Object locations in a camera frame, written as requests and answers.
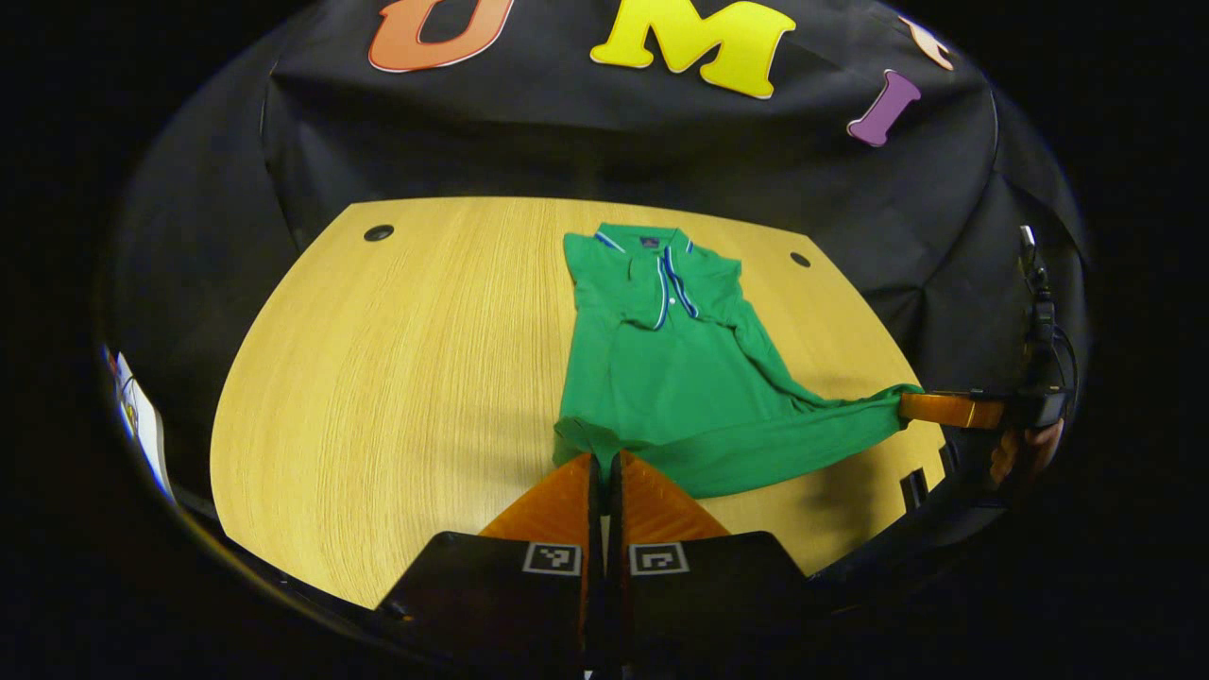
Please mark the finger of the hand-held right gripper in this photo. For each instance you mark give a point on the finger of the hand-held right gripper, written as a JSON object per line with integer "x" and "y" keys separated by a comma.
{"x": 954, "y": 411}

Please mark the white printed panel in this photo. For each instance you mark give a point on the white printed panel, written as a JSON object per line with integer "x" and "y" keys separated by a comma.
{"x": 142, "y": 425}

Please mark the black backdrop cloth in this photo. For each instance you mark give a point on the black backdrop cloth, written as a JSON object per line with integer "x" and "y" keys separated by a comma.
{"x": 567, "y": 142}

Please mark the green T-shirt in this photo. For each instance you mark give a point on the green T-shirt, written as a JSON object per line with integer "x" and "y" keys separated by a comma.
{"x": 680, "y": 378}

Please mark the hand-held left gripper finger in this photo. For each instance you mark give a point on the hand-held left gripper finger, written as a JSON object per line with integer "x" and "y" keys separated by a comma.
{"x": 594, "y": 510}
{"x": 615, "y": 510}

